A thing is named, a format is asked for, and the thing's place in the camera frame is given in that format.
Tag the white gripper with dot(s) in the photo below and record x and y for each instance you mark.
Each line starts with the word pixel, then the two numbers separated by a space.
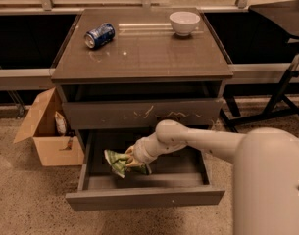
pixel 140 151

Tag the green jalapeno chip bag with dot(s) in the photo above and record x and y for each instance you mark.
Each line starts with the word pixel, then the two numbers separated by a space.
pixel 117 162

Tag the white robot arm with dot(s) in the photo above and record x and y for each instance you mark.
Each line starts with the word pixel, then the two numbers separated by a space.
pixel 265 171

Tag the open grey middle drawer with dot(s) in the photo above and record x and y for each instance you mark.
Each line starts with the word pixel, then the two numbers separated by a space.
pixel 177 179

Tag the closed grey top drawer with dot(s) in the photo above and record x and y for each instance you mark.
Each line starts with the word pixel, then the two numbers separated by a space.
pixel 132 114

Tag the snack bag in box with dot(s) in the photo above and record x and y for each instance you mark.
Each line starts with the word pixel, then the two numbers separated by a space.
pixel 61 124

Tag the grey drawer cabinet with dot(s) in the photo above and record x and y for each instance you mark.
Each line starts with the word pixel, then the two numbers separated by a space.
pixel 145 60

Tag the open cardboard box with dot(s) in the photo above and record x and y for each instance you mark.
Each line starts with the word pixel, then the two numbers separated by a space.
pixel 40 125

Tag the blue soda can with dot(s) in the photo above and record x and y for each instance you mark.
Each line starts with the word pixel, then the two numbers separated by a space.
pixel 99 36

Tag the white ceramic bowl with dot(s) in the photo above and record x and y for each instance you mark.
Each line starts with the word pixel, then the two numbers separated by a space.
pixel 183 23

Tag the black rolling stand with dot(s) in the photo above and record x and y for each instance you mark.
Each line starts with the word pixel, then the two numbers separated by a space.
pixel 286 16

